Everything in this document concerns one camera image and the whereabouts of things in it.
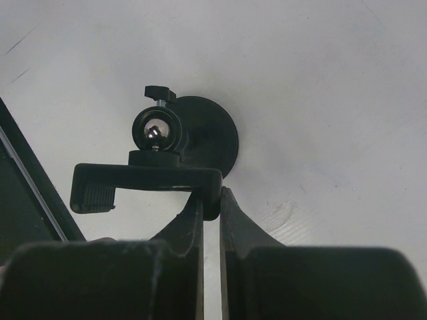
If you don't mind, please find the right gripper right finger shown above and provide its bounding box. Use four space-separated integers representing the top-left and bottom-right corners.
220 188 426 319

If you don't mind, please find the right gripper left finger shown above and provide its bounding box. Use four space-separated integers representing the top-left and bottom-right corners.
1 195 203 319

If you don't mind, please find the black phone stand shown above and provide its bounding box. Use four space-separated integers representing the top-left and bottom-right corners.
70 85 239 221

